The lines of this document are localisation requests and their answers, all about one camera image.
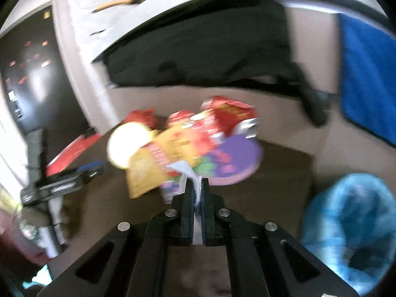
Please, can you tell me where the red flat packet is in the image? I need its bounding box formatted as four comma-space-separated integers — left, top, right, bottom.
46, 132, 103, 177

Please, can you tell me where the yellow snack packet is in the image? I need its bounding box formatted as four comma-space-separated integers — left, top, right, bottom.
126, 128, 200, 199

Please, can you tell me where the red patterned snack packet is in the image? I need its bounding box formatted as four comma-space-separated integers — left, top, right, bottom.
201, 95, 259, 140

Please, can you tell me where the white table panel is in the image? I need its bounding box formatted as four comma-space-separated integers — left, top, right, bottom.
53, 0, 387, 137

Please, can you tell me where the white round lid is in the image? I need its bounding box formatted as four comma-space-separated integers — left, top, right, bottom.
106, 123, 153, 170

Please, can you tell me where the red and white snack packet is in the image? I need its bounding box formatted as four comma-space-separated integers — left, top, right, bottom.
165, 109, 225, 144

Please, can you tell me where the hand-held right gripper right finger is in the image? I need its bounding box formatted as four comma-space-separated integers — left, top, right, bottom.
200, 177, 361, 297

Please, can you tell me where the red crushed can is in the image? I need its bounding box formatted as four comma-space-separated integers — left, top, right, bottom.
122, 109, 157, 130

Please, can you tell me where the blue cloth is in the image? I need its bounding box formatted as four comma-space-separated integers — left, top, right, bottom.
337, 13, 396, 149

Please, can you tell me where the black cloth bag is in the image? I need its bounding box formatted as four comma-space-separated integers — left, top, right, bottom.
101, 0, 329, 127

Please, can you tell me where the white tissue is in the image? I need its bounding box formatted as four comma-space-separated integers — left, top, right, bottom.
166, 160, 203, 246

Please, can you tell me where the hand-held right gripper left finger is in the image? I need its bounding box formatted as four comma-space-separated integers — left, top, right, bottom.
37, 177, 196, 297

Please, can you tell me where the blue plastic trash bag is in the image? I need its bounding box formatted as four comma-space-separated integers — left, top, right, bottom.
301, 173, 396, 295

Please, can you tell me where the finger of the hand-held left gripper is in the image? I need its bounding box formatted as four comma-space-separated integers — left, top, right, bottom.
61, 160, 107, 193

